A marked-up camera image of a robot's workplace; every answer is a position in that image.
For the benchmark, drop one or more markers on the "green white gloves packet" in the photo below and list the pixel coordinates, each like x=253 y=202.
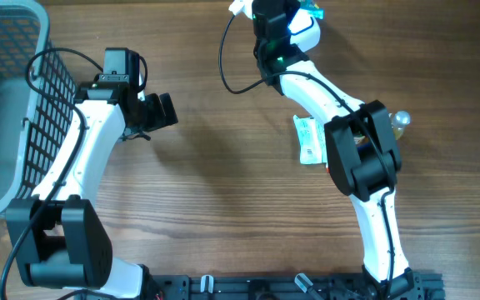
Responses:
x=313 y=8

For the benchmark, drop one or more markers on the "white barcode scanner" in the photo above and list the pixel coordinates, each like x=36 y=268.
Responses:
x=305 y=31

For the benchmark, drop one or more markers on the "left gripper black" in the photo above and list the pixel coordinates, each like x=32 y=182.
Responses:
x=159 y=119

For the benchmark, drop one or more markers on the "grey plastic mesh basket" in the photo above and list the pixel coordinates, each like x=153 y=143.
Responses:
x=35 y=88

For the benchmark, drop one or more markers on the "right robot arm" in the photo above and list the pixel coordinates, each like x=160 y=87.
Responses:
x=362 y=154

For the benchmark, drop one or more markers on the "mint green wipes packet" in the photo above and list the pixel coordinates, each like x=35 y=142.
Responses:
x=311 y=139

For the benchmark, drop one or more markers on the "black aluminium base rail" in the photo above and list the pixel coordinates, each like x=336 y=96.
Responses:
x=420 y=286

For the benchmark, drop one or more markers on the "yellow oil bottle silver cap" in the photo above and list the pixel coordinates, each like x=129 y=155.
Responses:
x=399 y=120

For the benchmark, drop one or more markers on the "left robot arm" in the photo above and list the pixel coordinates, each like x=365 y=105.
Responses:
x=58 y=240

